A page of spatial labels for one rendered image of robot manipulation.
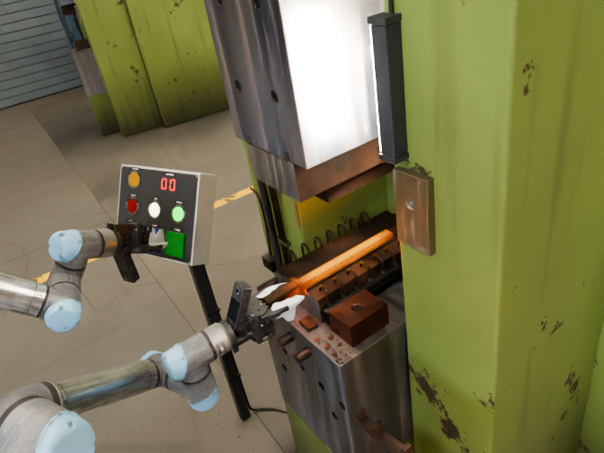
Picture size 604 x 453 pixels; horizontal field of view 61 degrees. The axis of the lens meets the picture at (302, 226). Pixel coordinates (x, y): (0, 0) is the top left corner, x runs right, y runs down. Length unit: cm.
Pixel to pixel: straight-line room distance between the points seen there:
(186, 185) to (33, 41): 745
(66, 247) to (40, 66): 772
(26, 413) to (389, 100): 84
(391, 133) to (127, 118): 519
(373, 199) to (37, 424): 111
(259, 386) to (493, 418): 142
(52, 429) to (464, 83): 88
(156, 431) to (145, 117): 417
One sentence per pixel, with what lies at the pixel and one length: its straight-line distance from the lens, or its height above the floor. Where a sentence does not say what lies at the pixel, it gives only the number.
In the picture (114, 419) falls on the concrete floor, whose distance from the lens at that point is 264.
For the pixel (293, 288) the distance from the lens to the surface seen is 131.
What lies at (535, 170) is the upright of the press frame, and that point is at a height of 138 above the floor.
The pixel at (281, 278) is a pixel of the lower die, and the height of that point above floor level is 97.
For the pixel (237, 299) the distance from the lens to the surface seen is 123.
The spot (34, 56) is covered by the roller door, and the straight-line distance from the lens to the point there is 895.
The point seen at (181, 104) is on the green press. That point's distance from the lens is 600.
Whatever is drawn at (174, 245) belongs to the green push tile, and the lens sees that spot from 162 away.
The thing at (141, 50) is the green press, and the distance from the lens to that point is 583.
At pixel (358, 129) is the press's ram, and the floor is 140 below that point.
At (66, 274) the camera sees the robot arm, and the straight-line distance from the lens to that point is 139.
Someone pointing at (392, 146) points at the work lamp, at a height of 141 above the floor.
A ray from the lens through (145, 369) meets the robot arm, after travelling 133.
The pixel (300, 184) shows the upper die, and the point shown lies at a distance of 112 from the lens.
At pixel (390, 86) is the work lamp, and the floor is 153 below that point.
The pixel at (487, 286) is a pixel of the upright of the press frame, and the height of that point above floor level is 117.
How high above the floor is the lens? 181
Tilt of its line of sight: 31 degrees down
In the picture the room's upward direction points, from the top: 11 degrees counter-clockwise
